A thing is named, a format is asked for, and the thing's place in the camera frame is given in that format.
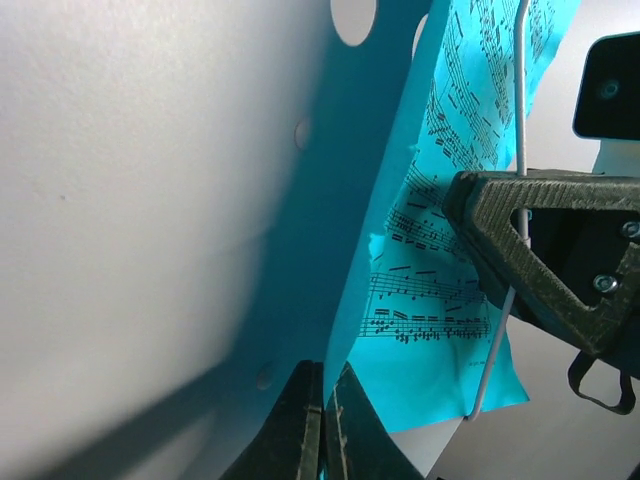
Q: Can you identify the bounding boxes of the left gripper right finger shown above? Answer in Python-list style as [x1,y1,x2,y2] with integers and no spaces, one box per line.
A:
[324,364,423,480]

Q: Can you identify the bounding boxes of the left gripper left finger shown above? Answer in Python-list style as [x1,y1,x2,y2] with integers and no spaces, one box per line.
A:
[221,360,323,480]

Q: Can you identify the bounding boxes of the blue sheet music page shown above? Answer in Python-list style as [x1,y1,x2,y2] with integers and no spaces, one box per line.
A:
[322,0,584,434]

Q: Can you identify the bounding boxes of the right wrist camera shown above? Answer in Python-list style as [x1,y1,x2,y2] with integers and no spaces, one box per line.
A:
[573,32,639,177]

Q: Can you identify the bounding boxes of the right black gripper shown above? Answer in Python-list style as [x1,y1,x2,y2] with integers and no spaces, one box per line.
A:
[443,170,639,380]

